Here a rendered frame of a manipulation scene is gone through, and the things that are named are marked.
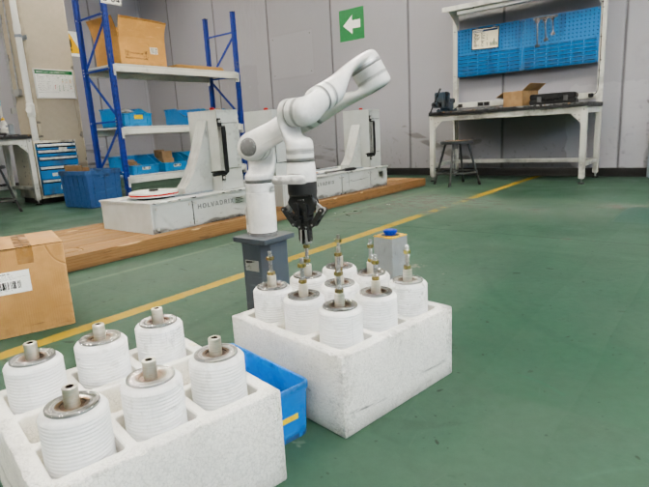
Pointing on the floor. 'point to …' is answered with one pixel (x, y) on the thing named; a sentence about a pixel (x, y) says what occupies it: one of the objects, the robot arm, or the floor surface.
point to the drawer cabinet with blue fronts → (45, 167)
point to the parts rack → (148, 79)
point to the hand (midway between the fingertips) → (305, 236)
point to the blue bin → (293, 409)
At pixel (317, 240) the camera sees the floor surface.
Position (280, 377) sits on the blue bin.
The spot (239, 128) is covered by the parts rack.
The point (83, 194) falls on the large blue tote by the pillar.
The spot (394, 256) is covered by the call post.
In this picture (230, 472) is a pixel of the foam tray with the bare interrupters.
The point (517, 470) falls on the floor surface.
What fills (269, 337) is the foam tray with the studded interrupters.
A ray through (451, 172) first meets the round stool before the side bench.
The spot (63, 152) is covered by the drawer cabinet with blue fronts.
